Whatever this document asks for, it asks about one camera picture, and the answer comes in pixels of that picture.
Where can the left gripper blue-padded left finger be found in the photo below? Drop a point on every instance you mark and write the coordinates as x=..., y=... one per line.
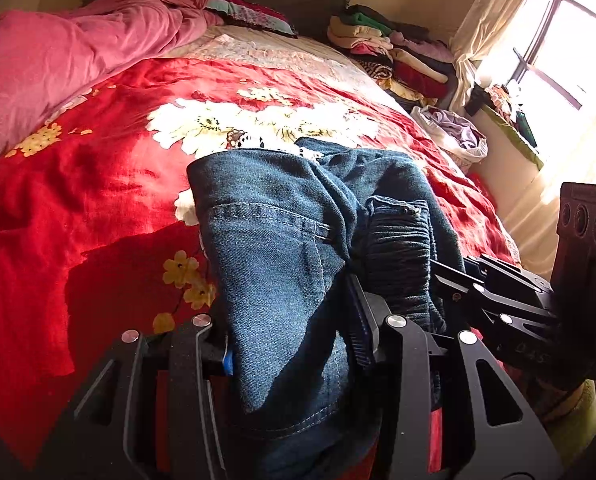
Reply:
x=146, y=411

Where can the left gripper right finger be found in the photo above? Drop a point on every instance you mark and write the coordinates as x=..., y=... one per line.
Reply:
x=447, y=409

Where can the blue denim lace-trimmed pants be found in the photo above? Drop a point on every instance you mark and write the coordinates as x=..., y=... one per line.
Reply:
x=281, y=232

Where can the red floral bedspread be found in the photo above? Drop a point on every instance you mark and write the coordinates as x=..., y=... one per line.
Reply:
x=97, y=232

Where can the bag of light clothes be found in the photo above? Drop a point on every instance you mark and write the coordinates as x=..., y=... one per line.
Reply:
x=455, y=135

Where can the cluttered windowsill items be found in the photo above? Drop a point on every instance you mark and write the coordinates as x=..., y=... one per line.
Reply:
x=498, y=104

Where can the window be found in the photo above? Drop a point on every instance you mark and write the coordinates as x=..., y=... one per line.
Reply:
x=546, y=58

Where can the pile of folded clothes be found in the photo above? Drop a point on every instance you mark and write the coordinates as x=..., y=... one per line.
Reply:
x=402, y=59

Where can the cream curtain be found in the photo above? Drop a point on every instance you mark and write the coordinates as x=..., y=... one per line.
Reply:
x=484, y=25

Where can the pink quilt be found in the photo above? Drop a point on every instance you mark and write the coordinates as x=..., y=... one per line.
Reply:
x=48, y=58

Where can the colourful patterned pillow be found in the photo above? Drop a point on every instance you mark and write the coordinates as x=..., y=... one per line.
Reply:
x=252, y=15

